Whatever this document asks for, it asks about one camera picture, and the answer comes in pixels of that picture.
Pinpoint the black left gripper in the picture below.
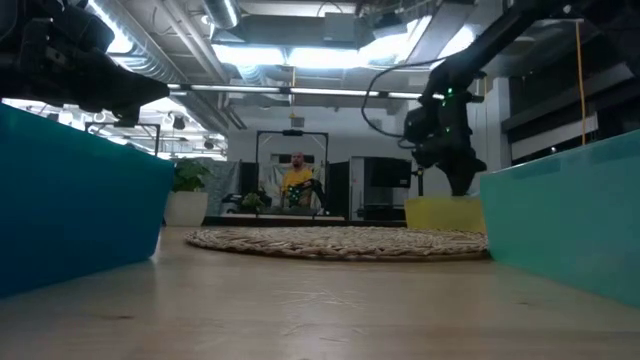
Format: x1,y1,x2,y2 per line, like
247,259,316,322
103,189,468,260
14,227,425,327
0,0,171,128

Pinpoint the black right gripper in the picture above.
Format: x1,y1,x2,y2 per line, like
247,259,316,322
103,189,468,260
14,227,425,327
403,87,489,197

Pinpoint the yellow plastic tray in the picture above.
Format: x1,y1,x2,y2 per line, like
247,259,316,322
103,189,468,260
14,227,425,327
403,194,487,234

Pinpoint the black monitor screen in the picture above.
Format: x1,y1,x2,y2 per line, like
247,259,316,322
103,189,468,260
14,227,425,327
363,156,414,190

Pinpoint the dark blue plastic tray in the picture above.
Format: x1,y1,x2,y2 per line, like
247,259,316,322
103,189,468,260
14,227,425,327
0,102,175,300

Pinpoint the green plastic tray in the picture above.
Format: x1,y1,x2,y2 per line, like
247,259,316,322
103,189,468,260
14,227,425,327
479,128,640,309

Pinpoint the long LED light bar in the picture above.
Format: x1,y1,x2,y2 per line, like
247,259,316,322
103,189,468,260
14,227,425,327
167,83,446,100

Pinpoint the black partition panel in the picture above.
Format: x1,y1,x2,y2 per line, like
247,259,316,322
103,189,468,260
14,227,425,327
327,160,351,219

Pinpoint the small potted green plant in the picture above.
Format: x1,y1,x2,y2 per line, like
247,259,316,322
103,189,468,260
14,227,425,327
162,157,214,228

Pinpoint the grey cloth cover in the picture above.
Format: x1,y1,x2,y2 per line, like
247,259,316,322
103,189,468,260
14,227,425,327
202,159,241,216

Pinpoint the round woven wicker mat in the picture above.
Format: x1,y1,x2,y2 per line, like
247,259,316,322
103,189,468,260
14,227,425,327
183,225,490,262

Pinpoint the person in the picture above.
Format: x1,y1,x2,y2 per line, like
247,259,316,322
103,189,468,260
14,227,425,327
279,151,316,210

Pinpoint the small background plant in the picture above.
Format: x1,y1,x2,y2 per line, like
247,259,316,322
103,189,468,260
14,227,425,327
239,191,267,215

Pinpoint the silver ventilation duct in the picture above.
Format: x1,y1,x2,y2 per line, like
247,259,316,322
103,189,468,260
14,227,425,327
87,0,236,134

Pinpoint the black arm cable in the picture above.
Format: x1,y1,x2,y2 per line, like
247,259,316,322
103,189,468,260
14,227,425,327
360,57,446,140

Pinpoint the yellow extension cable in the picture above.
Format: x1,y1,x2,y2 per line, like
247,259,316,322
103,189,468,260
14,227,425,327
573,19,587,147

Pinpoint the black aluminium table frame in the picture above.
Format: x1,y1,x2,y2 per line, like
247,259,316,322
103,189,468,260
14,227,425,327
202,214,407,229

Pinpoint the black frame stand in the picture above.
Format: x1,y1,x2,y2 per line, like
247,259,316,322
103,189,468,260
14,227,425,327
254,129,330,217

